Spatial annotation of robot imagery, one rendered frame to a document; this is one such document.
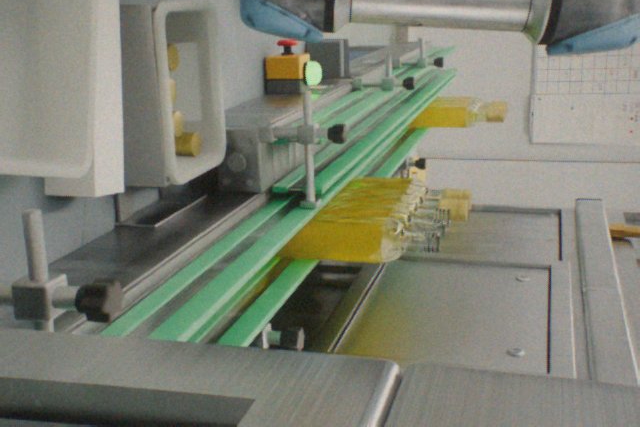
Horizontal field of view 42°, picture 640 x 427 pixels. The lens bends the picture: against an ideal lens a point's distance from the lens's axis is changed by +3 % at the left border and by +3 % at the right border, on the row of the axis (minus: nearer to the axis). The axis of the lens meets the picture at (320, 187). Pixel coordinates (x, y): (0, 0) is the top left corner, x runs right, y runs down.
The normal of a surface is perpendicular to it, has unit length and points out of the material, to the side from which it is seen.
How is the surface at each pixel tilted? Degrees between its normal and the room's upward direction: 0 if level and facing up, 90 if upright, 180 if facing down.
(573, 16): 78
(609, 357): 90
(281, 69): 90
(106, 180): 0
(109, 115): 0
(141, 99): 90
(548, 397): 90
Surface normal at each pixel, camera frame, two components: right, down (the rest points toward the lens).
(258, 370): -0.04, -0.97
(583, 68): -0.27, 0.23
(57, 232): 0.96, 0.04
